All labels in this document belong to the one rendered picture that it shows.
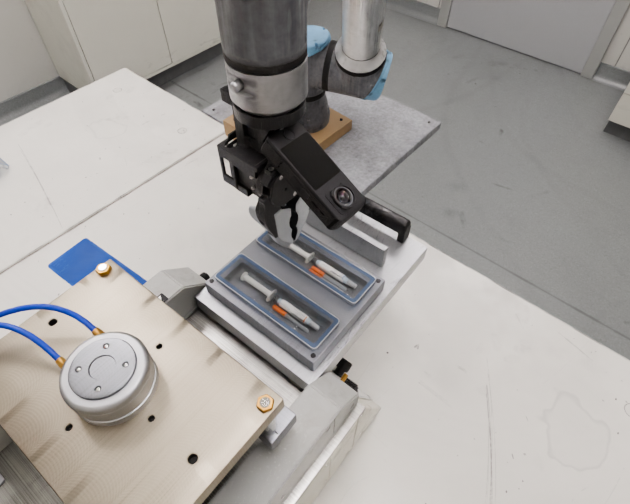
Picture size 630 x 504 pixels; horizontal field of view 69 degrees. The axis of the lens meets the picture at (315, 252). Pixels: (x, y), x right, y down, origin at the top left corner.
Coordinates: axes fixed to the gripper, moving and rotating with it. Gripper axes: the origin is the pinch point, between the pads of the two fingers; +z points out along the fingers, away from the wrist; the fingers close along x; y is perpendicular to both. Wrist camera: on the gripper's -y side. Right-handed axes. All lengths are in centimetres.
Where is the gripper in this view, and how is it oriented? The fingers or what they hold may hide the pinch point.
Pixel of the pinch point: (291, 241)
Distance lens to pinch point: 59.5
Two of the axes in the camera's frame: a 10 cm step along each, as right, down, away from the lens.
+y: -7.7, -5.0, 4.0
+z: -0.1, 6.3, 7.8
